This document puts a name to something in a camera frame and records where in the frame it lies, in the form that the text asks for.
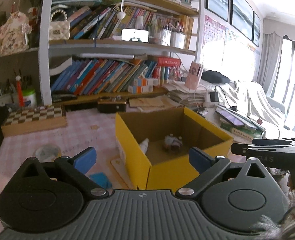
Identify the grey red small toy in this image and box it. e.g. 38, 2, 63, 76
163, 134, 183, 153

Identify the blue small object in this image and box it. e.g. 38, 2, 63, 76
89, 172, 112, 189

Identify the yellow tape roll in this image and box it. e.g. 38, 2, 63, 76
33, 144, 62, 162

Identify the pink checkered tablecloth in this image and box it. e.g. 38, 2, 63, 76
0, 107, 246, 233

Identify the yellow cardboard box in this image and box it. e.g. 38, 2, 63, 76
115, 107, 233, 191

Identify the wooden chess board box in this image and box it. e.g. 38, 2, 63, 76
1, 106, 67, 137

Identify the white green lidded jar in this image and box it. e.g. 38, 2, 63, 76
22, 88, 37, 108

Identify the row of lower shelf books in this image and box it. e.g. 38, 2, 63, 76
50, 57, 182, 96

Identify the pink card holder box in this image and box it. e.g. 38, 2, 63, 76
184, 61, 203, 89

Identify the white quilted handbag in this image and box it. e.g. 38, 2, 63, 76
49, 9, 70, 41

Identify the white bookshelf frame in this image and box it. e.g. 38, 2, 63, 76
0, 0, 206, 106

